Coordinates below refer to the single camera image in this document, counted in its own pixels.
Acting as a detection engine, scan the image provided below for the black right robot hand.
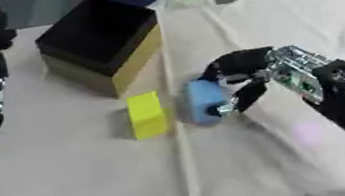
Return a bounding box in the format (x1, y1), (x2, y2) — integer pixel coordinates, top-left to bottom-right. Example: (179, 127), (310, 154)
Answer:
(194, 43), (287, 121)

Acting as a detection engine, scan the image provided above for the blue foam block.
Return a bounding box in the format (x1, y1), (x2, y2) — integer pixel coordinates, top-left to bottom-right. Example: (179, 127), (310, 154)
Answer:
(180, 73), (235, 130)

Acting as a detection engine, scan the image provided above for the tan box with black inside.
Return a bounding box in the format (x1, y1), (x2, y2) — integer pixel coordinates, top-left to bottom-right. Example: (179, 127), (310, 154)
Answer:
(26, 0), (175, 112)

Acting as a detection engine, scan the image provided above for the yellow foam block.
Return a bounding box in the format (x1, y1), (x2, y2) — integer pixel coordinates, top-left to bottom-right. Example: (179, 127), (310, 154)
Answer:
(122, 88), (172, 143)

